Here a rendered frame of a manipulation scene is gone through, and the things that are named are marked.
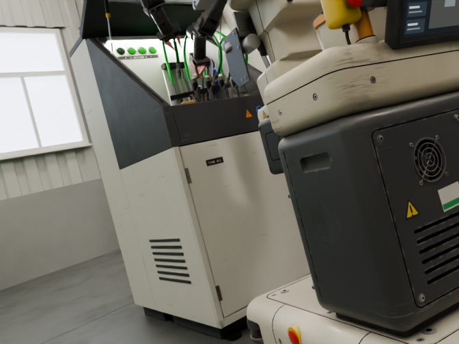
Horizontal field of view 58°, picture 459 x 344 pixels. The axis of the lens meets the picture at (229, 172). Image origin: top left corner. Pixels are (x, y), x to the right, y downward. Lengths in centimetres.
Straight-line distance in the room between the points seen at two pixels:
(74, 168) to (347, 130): 530
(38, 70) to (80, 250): 241
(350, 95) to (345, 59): 6
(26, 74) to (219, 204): 464
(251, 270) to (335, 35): 108
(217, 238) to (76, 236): 423
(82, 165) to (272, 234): 440
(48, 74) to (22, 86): 37
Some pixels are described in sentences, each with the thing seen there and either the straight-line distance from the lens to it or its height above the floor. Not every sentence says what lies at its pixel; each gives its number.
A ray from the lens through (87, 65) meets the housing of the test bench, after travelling 229.
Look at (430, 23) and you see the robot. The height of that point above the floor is 82.
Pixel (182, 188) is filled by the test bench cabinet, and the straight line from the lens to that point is 162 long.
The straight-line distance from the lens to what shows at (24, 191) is 570.
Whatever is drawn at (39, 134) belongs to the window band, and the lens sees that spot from 589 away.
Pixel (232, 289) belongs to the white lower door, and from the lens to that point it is 172.
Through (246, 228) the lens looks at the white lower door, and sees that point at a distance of 175.
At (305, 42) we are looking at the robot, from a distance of 124.
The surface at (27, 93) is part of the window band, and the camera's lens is 595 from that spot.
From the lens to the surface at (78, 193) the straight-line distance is 584.
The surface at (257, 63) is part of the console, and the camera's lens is 235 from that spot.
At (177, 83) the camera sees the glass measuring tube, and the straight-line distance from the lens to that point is 231.
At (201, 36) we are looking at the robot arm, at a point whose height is 125.
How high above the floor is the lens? 65
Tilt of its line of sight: level
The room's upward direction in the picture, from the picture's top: 15 degrees counter-clockwise
